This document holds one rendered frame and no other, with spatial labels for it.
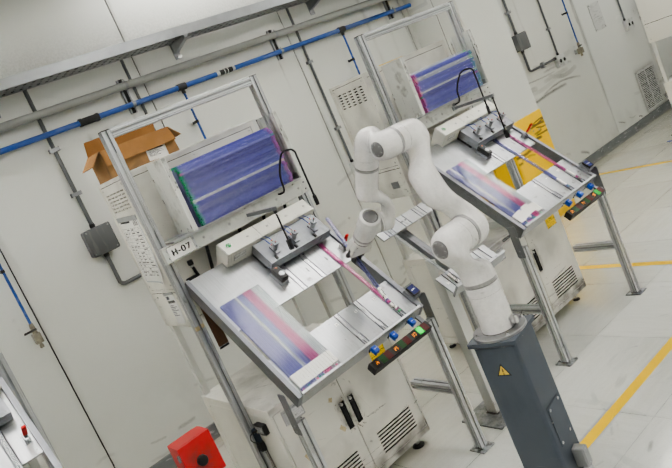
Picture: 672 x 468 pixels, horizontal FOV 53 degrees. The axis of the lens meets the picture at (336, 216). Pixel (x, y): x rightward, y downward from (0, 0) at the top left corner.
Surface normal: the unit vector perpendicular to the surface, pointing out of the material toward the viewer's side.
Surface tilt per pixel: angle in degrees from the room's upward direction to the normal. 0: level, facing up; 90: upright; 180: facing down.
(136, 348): 90
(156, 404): 90
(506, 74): 90
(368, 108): 90
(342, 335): 44
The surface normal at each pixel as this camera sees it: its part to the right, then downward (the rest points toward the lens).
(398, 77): -0.72, 0.41
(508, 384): -0.56, 0.37
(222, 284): 0.11, -0.73
